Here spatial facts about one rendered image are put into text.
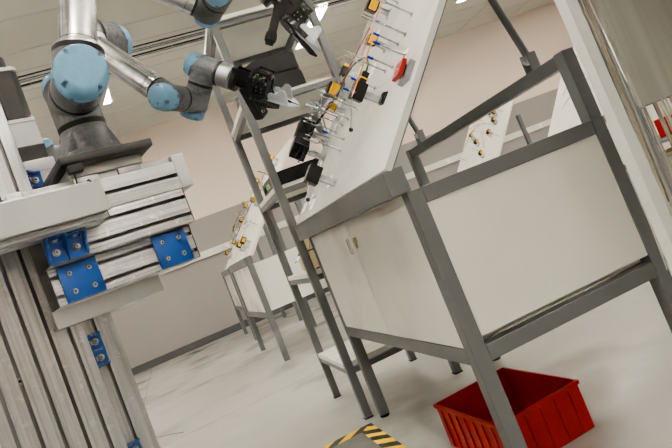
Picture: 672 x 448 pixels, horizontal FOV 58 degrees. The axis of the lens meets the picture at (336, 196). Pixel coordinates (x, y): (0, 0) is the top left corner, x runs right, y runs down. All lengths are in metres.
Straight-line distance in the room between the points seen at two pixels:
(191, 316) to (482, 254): 7.87
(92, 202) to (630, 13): 1.24
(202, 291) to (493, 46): 6.65
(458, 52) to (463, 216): 9.80
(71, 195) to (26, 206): 0.09
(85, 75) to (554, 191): 1.16
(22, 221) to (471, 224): 0.99
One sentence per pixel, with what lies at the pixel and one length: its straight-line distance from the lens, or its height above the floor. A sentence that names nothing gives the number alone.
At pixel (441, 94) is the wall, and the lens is 10.80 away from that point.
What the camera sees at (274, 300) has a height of 0.47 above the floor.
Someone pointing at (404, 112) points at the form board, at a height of 0.98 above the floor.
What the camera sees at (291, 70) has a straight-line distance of 2.87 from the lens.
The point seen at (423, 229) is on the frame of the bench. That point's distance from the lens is 1.44.
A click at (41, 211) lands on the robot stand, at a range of 1.37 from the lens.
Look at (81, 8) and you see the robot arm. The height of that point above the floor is 1.48.
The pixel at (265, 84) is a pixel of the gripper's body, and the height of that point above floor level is 1.24.
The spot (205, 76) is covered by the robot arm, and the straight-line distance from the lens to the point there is 1.85.
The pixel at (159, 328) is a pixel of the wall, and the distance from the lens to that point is 9.18.
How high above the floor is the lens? 0.77
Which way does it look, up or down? 3 degrees up
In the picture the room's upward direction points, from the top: 22 degrees counter-clockwise
